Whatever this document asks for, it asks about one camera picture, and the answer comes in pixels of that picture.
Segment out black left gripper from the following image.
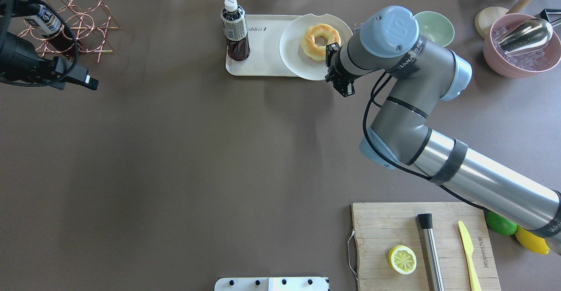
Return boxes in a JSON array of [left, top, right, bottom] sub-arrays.
[[44, 56, 99, 91]]

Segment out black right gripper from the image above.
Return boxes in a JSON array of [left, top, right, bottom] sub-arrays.
[[325, 42, 358, 97]]

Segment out glazed yellow donut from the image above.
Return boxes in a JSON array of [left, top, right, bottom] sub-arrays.
[[300, 24, 341, 62]]

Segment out white round plate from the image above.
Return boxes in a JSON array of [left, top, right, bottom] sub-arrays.
[[279, 14, 353, 81]]

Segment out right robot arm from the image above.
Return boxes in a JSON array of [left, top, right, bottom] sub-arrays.
[[325, 6, 561, 254]]

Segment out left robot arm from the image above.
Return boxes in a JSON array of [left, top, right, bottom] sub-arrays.
[[0, 0, 99, 91]]

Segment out cream rabbit tray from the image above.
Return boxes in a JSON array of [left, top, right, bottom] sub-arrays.
[[226, 14, 300, 77]]

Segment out dark tea bottle on tray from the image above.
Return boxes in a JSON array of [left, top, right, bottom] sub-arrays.
[[220, 0, 251, 61]]

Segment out bottle lying in rack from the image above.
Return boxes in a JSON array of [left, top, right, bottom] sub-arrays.
[[24, 4, 75, 57]]

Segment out mint green bowl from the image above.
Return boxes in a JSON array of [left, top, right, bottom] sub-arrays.
[[414, 11, 455, 47]]

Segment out bamboo cutting board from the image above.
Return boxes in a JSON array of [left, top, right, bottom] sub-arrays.
[[352, 202, 501, 291]]

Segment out wooden cup stand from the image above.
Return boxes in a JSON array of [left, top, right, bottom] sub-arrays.
[[474, 0, 532, 38]]

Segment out steel cylinder muddler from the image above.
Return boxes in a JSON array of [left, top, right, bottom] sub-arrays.
[[417, 213, 445, 291]]

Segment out pink bowl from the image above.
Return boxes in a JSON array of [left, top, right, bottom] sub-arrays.
[[483, 14, 560, 78]]

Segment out half lemon slice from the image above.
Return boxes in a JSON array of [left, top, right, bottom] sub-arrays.
[[387, 245, 417, 275]]

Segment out clear ice cubes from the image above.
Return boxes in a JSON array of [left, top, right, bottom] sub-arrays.
[[491, 18, 560, 71]]

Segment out steel ice scoop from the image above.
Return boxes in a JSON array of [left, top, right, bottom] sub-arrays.
[[497, 18, 554, 57]]

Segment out yellow plastic knife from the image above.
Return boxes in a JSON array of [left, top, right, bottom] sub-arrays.
[[458, 220, 482, 291]]

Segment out green lime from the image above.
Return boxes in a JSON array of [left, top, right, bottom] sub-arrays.
[[485, 211, 518, 236]]

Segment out lower yellow lemon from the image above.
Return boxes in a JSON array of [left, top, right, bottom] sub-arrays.
[[514, 225, 550, 255]]

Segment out copper wire bottle rack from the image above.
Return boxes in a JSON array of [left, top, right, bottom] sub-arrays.
[[44, 0, 120, 63]]

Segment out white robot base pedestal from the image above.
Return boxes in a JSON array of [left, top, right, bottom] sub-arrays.
[[214, 277, 330, 291]]

